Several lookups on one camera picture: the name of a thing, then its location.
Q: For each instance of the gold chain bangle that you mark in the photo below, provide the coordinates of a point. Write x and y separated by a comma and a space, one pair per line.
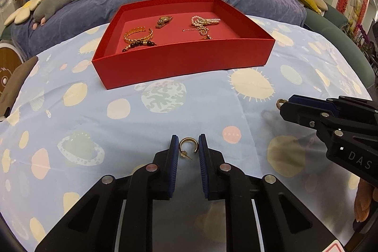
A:
138, 35

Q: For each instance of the white flower plush cushion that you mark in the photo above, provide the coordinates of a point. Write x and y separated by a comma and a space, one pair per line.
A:
23, 13

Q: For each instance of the green sofa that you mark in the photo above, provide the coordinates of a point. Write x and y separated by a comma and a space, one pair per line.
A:
339, 33

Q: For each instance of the grey plush toy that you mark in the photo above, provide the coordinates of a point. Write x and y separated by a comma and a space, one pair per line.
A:
46, 9

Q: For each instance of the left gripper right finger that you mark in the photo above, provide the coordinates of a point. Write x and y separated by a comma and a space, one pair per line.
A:
262, 214

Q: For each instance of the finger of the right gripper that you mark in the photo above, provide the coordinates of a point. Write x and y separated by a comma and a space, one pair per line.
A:
308, 118
310, 102

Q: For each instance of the round wooden white device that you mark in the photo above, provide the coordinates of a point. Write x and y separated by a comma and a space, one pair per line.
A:
10, 58

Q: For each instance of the blue patterned tablecloth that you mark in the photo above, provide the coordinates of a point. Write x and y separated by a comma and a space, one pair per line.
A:
66, 130

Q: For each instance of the red shallow box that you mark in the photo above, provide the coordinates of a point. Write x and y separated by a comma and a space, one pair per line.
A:
203, 36

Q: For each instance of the gold wrist watch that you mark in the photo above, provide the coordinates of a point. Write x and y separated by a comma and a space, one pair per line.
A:
162, 21

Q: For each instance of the gold hoop earring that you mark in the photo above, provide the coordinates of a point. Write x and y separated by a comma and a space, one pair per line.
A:
187, 146

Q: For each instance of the person's right hand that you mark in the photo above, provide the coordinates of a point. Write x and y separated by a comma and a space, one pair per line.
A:
366, 194

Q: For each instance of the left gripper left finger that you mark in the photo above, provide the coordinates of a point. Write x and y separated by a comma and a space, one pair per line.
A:
116, 214

